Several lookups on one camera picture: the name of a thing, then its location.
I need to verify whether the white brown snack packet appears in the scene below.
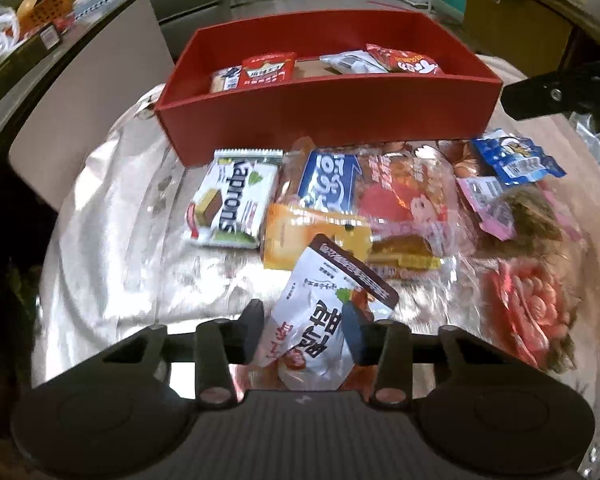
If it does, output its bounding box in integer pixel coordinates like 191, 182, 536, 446
252, 234, 399, 390

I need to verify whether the blue small snack packet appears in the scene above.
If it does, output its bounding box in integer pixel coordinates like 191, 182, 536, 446
471, 128, 566, 188

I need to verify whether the orange snack packet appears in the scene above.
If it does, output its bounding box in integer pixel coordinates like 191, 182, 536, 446
262, 204, 373, 271

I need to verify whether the green white wafer packet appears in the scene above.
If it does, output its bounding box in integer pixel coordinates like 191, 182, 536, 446
185, 148, 284, 249

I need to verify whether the pink sunflower seed packet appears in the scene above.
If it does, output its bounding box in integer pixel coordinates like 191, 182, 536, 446
456, 177, 583, 257

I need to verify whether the blue red large snack bag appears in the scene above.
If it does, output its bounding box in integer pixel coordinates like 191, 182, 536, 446
270, 138, 475, 278

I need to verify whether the red cola gummy packet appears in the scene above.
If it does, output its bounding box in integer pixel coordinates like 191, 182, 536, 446
366, 44, 443, 75

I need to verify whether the white silver snack packet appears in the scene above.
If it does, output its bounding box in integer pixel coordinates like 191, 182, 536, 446
320, 50, 388, 75

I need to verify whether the red spicy strip packet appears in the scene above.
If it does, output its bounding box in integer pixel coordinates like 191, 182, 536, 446
237, 52, 297, 89

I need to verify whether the toast bread packet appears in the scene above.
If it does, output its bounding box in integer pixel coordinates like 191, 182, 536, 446
209, 65, 242, 93

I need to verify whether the wooden cabinet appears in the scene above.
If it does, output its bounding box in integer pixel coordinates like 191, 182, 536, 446
463, 0, 600, 77

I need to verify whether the floral satin tablecloth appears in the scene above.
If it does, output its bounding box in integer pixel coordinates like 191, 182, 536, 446
29, 54, 600, 461

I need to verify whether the red cardboard box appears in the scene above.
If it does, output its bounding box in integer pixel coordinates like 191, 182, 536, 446
156, 9, 503, 167

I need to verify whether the grey sofa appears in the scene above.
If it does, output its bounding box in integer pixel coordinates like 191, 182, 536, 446
149, 0, 233, 61

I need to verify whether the dark green box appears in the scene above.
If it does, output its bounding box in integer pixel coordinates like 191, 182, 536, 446
0, 23, 61, 101

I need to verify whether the grey curved coffee table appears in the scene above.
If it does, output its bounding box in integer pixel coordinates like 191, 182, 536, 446
0, 0, 176, 212

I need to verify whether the orange plastic basket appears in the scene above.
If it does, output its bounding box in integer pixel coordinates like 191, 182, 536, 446
16, 0, 76, 37

